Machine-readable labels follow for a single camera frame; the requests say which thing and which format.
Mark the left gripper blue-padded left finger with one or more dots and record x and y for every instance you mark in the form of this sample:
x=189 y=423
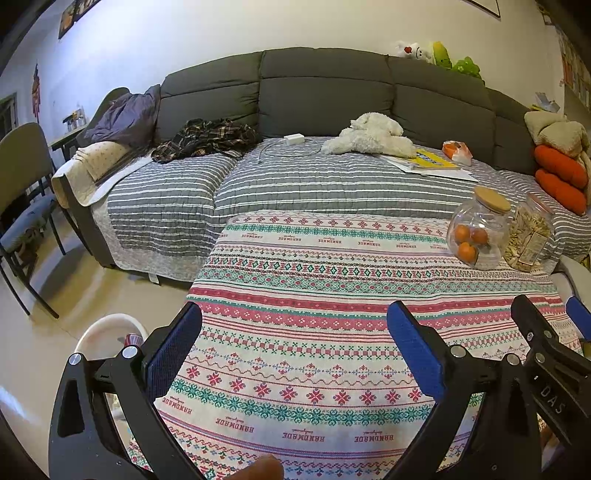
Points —
x=166 y=348

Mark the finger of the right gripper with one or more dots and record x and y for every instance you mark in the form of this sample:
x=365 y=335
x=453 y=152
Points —
x=580 y=316
x=540 y=335

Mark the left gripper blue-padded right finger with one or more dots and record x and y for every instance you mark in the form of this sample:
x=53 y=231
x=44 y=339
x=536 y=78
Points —
x=421 y=348

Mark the white plastic trash bin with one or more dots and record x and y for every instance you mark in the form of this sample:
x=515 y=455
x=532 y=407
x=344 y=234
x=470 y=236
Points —
x=100 y=340

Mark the person's left hand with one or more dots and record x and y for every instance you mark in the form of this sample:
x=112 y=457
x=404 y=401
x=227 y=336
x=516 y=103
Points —
x=266 y=467

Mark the crushed red soda can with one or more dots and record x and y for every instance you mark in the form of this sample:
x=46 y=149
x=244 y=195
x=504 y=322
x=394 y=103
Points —
x=131 y=339

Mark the plastic jar of seeds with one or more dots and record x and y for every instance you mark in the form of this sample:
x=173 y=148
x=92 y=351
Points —
x=529 y=232

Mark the orange tangerine front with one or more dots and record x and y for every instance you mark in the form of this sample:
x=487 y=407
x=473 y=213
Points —
x=467 y=253

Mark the orange tangerine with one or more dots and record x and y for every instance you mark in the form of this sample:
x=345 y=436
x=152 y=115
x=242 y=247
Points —
x=467 y=253
x=479 y=236
x=462 y=233

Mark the orange tangerine right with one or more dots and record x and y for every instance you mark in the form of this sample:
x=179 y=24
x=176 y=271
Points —
x=479 y=236

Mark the orange tangerine left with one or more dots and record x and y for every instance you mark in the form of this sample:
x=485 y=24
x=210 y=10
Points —
x=462 y=233

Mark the glass jar with cork lid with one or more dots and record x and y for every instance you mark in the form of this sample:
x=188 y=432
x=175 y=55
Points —
x=490 y=210

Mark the patterned handmade tablecloth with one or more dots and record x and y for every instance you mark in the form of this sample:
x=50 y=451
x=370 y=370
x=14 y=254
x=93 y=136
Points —
x=294 y=358

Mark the grey striped quilt cover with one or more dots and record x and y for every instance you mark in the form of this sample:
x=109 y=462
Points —
x=164 y=219

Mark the beige fleece blanket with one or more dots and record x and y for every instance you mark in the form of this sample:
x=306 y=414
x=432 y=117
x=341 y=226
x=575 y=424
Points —
x=556 y=131

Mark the yellow white magazine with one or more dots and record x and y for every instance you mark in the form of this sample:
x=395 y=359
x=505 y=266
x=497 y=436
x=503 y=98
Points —
x=429 y=164

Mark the cream dotted pillow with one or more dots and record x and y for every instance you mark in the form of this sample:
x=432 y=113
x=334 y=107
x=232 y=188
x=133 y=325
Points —
x=84 y=170

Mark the orange snack bag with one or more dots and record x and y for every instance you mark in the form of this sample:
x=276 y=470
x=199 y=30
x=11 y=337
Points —
x=458 y=152

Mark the dark plaid shirt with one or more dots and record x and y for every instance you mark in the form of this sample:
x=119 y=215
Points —
x=199 y=137

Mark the purple grey jacket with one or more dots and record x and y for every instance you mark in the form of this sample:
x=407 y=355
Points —
x=129 y=120

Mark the green plush frog toy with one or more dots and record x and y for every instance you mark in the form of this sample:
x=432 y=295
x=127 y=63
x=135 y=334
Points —
x=468 y=67

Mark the dark grey sofa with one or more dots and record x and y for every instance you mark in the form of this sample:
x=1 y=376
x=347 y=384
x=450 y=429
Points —
x=316 y=92

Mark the yellow green plush toy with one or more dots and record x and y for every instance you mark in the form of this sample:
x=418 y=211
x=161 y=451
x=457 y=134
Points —
x=441 y=56

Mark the white charger with cable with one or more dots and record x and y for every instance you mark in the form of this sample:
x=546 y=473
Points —
x=290 y=145

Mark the wall picture frame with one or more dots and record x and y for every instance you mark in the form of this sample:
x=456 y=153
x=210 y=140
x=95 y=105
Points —
x=491 y=7

